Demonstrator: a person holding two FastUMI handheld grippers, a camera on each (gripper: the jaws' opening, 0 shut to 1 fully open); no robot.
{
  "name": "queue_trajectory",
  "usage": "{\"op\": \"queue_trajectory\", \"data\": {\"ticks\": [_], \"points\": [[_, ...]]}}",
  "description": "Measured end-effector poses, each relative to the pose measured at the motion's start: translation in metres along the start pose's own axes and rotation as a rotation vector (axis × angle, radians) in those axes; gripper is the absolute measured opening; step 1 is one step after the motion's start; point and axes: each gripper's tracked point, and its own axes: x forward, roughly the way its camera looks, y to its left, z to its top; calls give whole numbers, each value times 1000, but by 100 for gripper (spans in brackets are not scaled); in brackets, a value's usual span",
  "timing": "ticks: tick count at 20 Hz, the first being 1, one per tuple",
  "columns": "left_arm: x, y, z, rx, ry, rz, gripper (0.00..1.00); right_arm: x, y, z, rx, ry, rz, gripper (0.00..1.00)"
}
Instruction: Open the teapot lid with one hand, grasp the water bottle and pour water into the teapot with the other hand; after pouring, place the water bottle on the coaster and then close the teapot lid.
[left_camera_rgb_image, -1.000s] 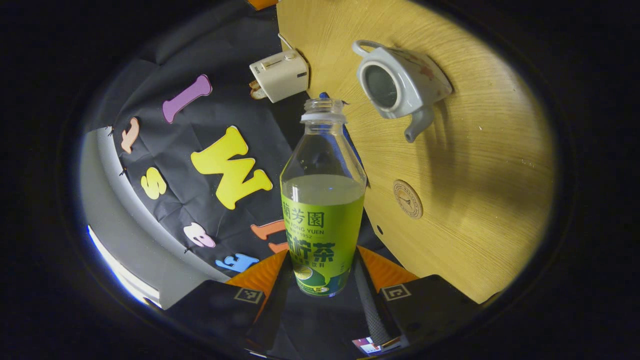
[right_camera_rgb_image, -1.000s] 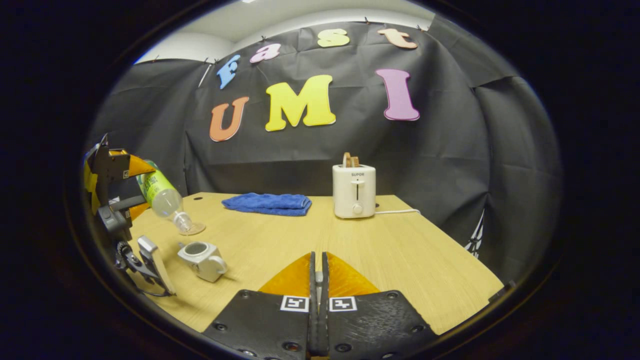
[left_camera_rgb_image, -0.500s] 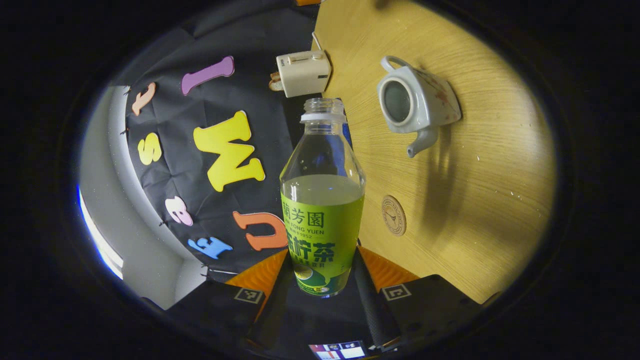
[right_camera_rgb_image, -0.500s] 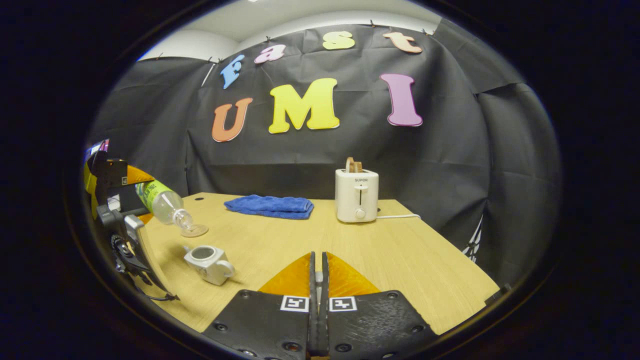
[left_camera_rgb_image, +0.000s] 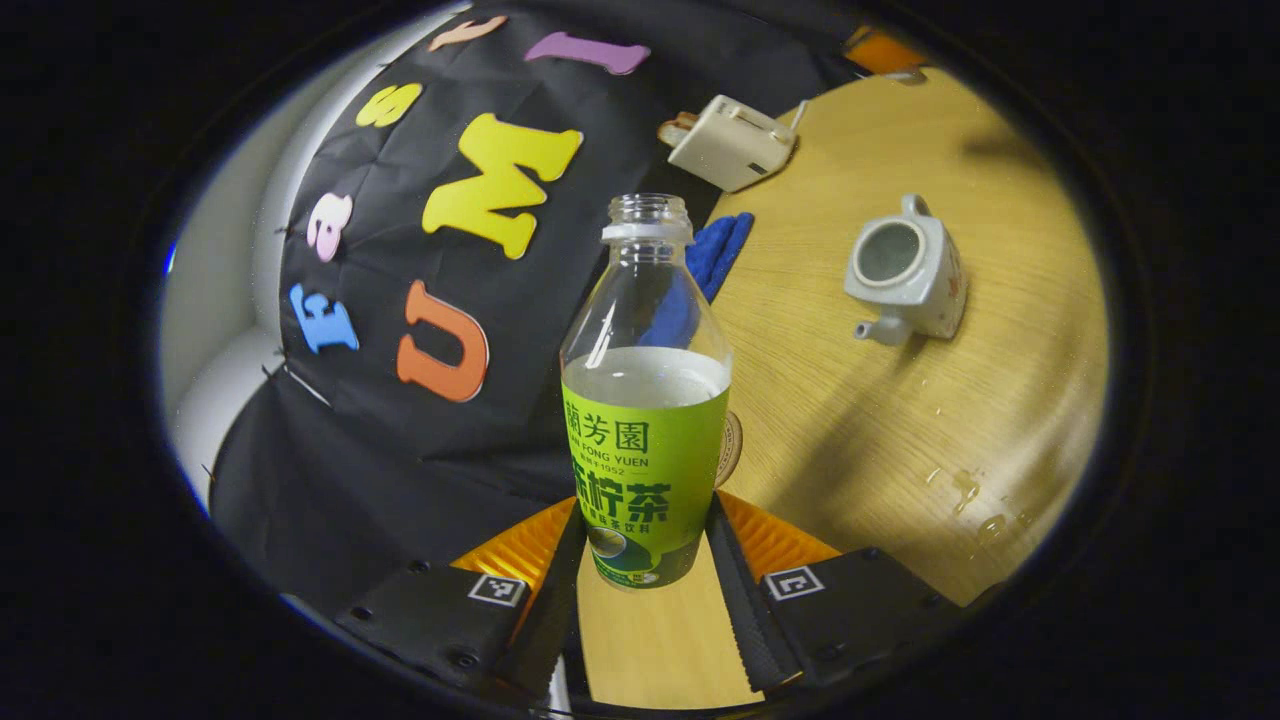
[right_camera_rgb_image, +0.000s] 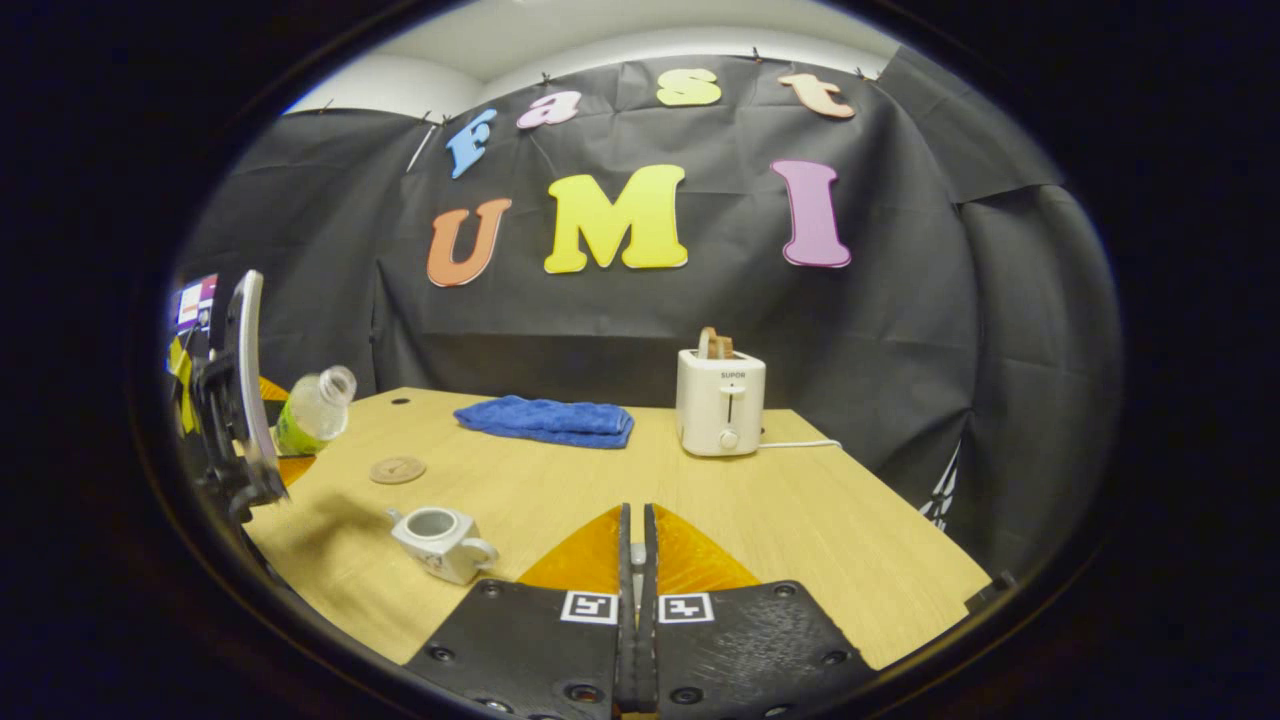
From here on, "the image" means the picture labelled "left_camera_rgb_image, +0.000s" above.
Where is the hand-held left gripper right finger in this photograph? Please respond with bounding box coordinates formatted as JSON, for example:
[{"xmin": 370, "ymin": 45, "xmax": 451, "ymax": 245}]
[{"xmin": 703, "ymin": 490, "xmax": 969, "ymax": 693}]

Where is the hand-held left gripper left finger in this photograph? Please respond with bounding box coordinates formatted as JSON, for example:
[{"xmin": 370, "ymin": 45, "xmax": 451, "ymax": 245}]
[{"xmin": 335, "ymin": 497, "xmax": 593, "ymax": 701}]

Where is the round brown coaster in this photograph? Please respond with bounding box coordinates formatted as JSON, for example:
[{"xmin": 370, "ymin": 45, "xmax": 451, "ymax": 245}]
[{"xmin": 715, "ymin": 410, "xmax": 744, "ymax": 489}]

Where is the green label water bottle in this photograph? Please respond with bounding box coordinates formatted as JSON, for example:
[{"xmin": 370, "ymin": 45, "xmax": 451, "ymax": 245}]
[{"xmin": 560, "ymin": 193, "xmax": 733, "ymax": 591}]

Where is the white ceramic teacup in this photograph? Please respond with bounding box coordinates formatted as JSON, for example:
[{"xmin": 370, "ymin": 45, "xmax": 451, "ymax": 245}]
[{"xmin": 843, "ymin": 193, "xmax": 969, "ymax": 348}]

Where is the white toaster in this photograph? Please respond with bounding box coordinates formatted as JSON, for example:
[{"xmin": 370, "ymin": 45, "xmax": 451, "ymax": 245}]
[{"xmin": 668, "ymin": 95, "xmax": 799, "ymax": 193}]

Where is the blue towel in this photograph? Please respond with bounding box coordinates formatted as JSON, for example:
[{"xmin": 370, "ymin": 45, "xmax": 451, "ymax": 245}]
[{"xmin": 640, "ymin": 212, "xmax": 756, "ymax": 346}]

